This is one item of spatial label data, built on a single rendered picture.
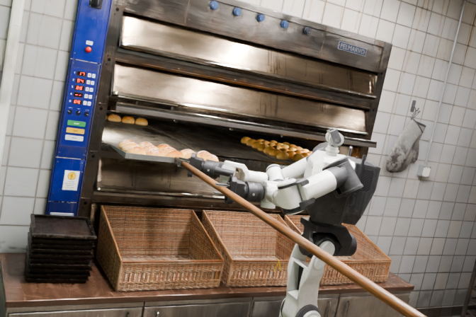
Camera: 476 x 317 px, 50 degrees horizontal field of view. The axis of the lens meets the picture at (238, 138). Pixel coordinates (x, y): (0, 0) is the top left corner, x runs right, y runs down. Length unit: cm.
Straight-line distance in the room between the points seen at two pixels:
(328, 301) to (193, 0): 188
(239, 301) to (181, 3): 163
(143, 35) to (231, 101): 65
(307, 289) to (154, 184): 105
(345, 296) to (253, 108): 125
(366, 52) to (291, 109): 69
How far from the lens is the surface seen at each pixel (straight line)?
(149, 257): 296
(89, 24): 269
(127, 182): 287
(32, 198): 281
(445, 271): 473
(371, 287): 146
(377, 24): 361
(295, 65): 323
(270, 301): 289
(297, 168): 258
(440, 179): 432
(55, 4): 270
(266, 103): 314
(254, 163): 317
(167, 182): 295
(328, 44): 337
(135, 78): 280
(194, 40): 290
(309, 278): 241
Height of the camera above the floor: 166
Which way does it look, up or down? 7 degrees down
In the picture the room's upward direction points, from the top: 11 degrees clockwise
